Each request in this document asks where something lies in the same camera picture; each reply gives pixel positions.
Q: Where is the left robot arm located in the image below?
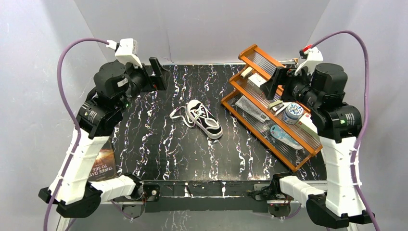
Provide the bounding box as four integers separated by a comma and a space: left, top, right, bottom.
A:
38, 57, 170, 218

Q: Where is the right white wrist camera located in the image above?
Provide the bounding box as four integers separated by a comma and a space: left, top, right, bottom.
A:
294, 46, 323, 76

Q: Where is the grey patterned packet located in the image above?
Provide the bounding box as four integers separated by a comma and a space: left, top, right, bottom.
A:
235, 96, 270, 123

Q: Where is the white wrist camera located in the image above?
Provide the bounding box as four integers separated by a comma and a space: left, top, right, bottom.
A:
106, 38, 142, 68
294, 46, 323, 76

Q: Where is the black white sneaker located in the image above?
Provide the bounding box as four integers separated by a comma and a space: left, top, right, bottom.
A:
186, 100, 223, 140

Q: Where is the white red box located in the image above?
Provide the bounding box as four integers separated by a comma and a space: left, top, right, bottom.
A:
247, 73, 267, 95

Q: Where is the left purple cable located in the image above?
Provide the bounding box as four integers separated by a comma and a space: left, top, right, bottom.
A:
43, 38, 111, 231

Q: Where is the round blue white tin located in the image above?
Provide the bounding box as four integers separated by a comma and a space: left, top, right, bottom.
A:
282, 103, 304, 124

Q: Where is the olive white stapler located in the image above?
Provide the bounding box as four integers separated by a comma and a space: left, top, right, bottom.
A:
268, 100, 289, 116

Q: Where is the green white box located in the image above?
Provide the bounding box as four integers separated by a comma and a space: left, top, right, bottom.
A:
296, 113, 319, 140

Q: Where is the orange wooden tiered shelf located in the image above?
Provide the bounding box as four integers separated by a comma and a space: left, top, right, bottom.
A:
221, 44, 322, 172

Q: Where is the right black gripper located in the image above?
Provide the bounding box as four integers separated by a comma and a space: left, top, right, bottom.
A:
259, 66, 321, 110

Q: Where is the light blue oval packet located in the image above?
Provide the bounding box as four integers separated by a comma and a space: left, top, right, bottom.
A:
270, 125, 303, 150

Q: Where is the black base frame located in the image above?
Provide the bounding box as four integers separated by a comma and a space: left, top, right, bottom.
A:
113, 180, 302, 220

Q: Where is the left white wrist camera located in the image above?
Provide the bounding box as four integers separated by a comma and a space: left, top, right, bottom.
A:
106, 38, 142, 68

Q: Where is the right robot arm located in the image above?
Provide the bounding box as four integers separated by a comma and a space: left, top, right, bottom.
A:
269, 63, 375, 229

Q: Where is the brown book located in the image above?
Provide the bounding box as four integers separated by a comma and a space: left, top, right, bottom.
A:
88, 139, 118, 181

